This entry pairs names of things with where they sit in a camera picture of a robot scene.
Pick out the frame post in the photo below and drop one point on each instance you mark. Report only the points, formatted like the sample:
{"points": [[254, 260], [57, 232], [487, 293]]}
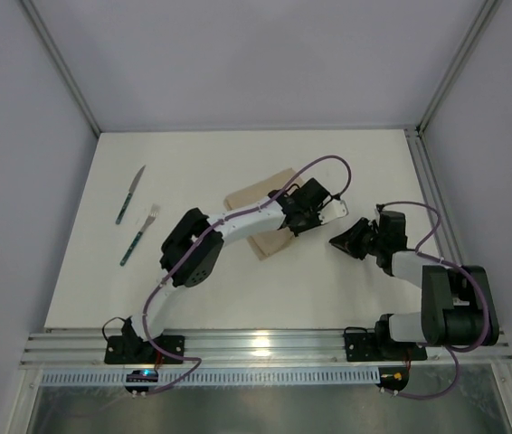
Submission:
{"points": [[35, 19], [469, 42]]}

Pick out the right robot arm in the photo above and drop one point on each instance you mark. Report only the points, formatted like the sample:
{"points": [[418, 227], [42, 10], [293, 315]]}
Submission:
{"points": [[456, 308]]}

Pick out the right aluminium side rail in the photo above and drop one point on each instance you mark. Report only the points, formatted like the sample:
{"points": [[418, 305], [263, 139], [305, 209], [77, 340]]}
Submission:
{"points": [[444, 242]]}

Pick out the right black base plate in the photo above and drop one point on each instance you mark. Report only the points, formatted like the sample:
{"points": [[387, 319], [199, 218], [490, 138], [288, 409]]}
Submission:
{"points": [[364, 345]]}

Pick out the beige cloth napkin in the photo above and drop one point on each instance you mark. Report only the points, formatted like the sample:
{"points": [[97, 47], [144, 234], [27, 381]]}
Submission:
{"points": [[268, 243]]}

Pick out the controller board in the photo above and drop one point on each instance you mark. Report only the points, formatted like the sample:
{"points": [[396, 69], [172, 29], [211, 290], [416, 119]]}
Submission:
{"points": [[140, 382], [392, 379]]}

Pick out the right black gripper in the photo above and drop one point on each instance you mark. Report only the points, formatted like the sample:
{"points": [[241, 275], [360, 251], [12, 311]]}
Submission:
{"points": [[364, 240]]}

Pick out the left frame post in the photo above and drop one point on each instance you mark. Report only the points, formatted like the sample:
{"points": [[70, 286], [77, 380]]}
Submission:
{"points": [[35, 19]]}

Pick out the slotted cable duct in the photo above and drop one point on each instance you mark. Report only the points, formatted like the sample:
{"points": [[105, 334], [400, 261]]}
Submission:
{"points": [[217, 376]]}

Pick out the right frame post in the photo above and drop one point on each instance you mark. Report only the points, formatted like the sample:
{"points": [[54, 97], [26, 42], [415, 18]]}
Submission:
{"points": [[469, 42]]}

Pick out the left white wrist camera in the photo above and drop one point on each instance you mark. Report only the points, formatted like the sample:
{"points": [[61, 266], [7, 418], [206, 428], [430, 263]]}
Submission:
{"points": [[333, 210]]}

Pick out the silver fork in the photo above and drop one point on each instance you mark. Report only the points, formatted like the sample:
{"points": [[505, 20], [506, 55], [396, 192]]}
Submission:
{"points": [[153, 213]]}

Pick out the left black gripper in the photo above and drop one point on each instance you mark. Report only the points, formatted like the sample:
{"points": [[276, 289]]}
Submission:
{"points": [[308, 221]]}

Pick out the left controller board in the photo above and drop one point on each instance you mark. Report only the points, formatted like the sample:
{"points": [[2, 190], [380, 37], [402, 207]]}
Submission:
{"points": [[140, 382]]}

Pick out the green handled knife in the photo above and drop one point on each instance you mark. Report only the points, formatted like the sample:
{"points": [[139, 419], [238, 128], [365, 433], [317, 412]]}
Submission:
{"points": [[131, 190]]}

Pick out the right controller board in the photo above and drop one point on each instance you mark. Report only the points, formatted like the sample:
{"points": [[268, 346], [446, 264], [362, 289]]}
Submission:
{"points": [[392, 379]]}

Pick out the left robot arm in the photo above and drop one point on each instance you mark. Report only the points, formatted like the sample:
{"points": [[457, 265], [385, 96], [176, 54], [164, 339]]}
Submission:
{"points": [[191, 250]]}

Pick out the front aluminium rail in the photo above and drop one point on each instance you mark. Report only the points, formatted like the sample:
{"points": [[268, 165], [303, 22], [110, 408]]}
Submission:
{"points": [[256, 348]]}

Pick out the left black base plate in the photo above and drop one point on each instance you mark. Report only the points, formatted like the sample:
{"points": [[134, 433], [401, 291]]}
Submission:
{"points": [[123, 350]]}

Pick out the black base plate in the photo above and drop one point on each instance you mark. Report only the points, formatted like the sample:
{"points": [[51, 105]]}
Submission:
{"points": [[123, 350], [364, 345]]}

